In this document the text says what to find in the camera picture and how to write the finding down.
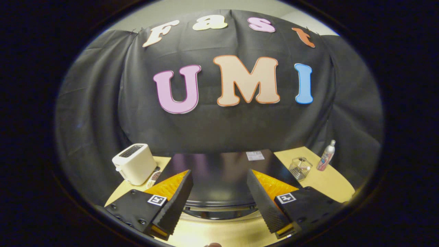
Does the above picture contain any black backdrop cloth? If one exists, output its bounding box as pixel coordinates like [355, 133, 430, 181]
[55, 10, 384, 206]

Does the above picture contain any black toaster oven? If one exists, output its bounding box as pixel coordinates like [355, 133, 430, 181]
[155, 150, 303, 221]

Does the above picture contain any clear glass holder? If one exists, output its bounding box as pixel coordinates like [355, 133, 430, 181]
[288, 157, 313, 182]

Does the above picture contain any small patterned packet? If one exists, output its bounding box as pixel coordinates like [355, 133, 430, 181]
[146, 167, 162, 189]

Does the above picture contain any white slot toaster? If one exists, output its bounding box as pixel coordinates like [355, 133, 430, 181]
[112, 143, 157, 186]

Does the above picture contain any white spray bottle pink label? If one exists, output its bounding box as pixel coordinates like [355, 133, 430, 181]
[316, 140, 336, 172]

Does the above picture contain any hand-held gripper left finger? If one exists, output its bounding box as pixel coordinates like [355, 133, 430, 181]
[104, 169, 194, 241]

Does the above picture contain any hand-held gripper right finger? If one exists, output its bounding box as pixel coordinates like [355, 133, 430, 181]
[246, 169, 344, 239]

